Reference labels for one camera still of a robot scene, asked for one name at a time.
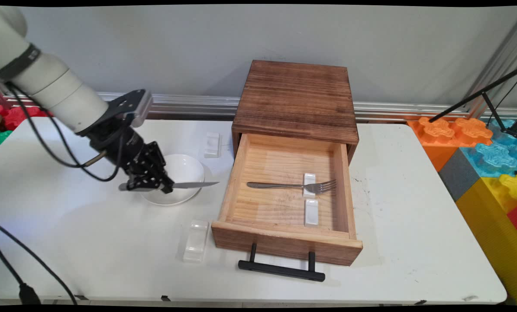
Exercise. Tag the white round plate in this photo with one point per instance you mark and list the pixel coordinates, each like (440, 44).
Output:
(185, 169)

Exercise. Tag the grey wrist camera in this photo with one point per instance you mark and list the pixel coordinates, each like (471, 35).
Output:
(145, 108)

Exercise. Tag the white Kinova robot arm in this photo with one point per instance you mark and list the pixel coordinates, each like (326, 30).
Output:
(55, 89)

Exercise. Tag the dark wooden cabinet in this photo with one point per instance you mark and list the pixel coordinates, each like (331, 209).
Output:
(297, 95)

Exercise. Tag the clear glossy cutlery rest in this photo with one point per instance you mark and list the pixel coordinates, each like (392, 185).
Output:
(195, 250)

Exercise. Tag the white ceramic cutlery rest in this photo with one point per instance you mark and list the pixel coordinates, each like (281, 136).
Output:
(309, 177)
(311, 214)

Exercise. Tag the black tripod stand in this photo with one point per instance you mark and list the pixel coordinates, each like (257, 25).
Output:
(479, 94)

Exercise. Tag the light wooden drawer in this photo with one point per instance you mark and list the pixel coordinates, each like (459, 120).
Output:
(284, 247)

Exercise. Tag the blue foam block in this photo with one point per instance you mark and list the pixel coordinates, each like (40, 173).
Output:
(496, 158)

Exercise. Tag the large red foam block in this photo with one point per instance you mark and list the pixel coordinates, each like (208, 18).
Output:
(11, 119)

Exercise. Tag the grey foam block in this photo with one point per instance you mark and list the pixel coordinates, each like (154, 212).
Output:
(460, 175)

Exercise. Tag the orange foam block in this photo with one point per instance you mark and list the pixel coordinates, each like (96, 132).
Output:
(440, 151)

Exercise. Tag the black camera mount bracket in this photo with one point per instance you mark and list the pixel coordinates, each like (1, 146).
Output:
(120, 104)

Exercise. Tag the clear rest on table back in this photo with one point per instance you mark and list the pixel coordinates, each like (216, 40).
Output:
(212, 145)

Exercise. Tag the aluminium wall rail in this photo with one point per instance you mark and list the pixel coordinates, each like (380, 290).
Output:
(284, 108)

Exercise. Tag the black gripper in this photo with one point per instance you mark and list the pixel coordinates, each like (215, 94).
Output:
(120, 145)

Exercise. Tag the metal fork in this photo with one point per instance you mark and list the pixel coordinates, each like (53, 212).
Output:
(276, 185)

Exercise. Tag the metal table knife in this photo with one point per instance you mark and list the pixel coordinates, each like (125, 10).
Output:
(198, 184)

